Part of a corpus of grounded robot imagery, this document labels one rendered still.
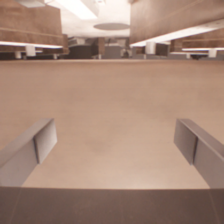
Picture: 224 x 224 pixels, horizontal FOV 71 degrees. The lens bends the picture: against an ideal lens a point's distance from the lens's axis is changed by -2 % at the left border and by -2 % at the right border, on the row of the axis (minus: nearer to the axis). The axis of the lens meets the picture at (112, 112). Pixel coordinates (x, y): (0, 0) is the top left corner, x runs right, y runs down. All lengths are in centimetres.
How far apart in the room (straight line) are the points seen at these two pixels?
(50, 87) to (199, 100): 24
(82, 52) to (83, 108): 622
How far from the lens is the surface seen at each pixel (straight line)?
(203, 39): 233
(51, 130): 16
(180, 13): 102
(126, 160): 30
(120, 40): 404
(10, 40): 163
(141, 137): 28
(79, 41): 388
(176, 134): 17
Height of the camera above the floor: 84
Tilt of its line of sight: 17 degrees up
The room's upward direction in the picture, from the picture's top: 180 degrees clockwise
